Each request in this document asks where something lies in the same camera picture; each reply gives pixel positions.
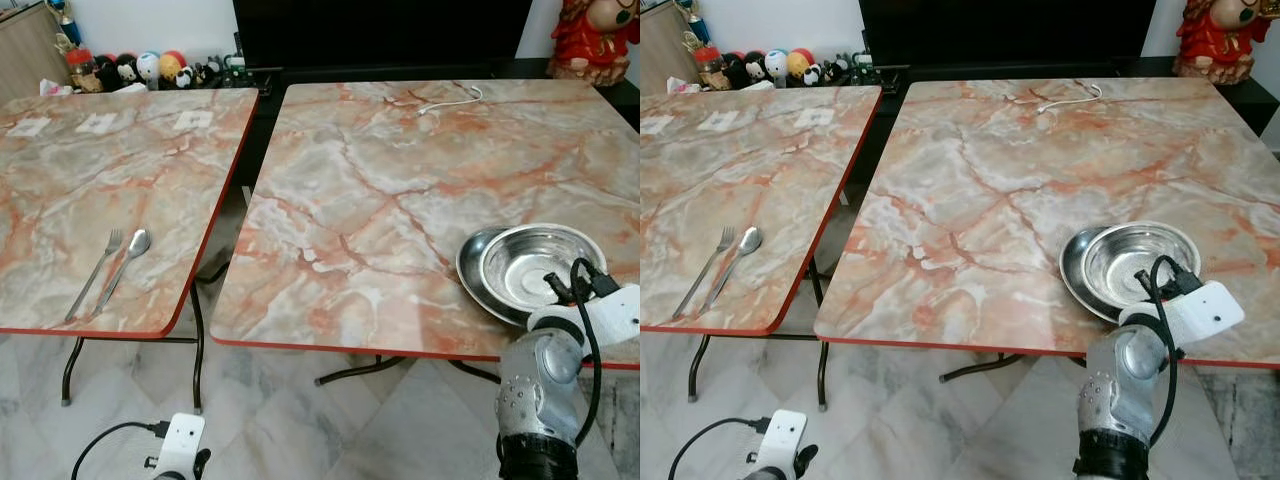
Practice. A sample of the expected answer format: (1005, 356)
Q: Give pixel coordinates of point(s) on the stainless steel bowl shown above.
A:
(520, 265)
(1120, 262)

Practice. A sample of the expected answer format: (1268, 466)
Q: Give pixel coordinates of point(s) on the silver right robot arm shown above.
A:
(1125, 385)
(540, 385)

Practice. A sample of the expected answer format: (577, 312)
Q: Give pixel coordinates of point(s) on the stainless steel plate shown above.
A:
(1072, 260)
(470, 265)

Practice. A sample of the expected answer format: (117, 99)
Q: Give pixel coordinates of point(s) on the silver fork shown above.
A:
(705, 273)
(97, 275)

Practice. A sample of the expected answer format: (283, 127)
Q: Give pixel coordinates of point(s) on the black metal table legs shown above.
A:
(820, 350)
(197, 350)

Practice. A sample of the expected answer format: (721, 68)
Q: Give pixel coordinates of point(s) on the silver spoon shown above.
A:
(748, 240)
(136, 242)

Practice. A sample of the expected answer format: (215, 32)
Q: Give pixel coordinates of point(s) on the black curved table leg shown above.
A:
(355, 371)
(975, 369)

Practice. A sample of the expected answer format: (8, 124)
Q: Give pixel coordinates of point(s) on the white paper label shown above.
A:
(98, 123)
(813, 117)
(718, 120)
(194, 120)
(28, 127)

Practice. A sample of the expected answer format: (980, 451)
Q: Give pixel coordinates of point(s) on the white tissue pack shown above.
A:
(682, 86)
(56, 88)

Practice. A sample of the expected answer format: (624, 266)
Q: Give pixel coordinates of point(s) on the red figurine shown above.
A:
(1215, 45)
(590, 45)

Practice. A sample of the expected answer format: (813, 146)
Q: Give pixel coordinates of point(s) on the wooden cabinet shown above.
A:
(665, 50)
(25, 55)

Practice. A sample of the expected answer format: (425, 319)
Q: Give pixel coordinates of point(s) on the red lidded jar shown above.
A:
(80, 65)
(708, 63)

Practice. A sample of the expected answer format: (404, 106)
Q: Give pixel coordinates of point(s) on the black plush toy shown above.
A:
(108, 75)
(735, 72)

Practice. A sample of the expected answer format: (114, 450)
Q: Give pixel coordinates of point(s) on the white and blue toy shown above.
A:
(777, 65)
(148, 66)

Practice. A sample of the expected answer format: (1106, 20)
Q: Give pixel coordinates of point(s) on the black television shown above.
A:
(1005, 28)
(380, 30)

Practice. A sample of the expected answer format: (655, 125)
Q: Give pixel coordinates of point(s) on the orange and yellow toy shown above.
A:
(172, 64)
(799, 62)

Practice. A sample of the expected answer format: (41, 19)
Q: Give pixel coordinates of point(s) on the black and white plush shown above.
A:
(828, 72)
(200, 74)

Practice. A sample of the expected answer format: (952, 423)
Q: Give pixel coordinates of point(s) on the green box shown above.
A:
(862, 68)
(234, 70)

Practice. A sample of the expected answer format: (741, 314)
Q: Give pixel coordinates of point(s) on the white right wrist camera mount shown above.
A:
(610, 312)
(1205, 312)

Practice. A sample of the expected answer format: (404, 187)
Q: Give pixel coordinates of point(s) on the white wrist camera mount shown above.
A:
(1205, 312)
(610, 312)
(780, 440)
(181, 440)

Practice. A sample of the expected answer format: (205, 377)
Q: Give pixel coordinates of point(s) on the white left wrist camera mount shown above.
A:
(780, 440)
(181, 440)

